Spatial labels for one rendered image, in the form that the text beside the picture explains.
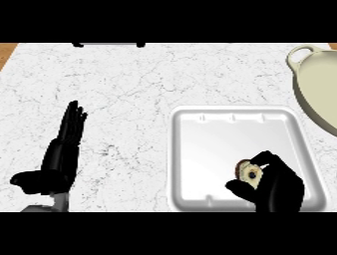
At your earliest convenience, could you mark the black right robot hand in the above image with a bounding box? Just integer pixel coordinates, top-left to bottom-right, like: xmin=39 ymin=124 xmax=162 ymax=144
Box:
xmin=222 ymin=149 xmax=305 ymax=213

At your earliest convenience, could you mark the white plastic tray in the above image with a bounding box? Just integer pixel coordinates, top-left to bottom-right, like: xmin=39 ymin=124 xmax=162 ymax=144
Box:
xmin=168 ymin=105 xmax=329 ymax=213

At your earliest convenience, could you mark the cream pot with handle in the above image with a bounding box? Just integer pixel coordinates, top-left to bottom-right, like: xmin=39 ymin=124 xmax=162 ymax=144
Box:
xmin=284 ymin=44 xmax=337 ymax=144

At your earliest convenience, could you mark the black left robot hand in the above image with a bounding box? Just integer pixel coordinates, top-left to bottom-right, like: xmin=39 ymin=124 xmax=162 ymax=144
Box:
xmin=8 ymin=100 xmax=89 ymax=196

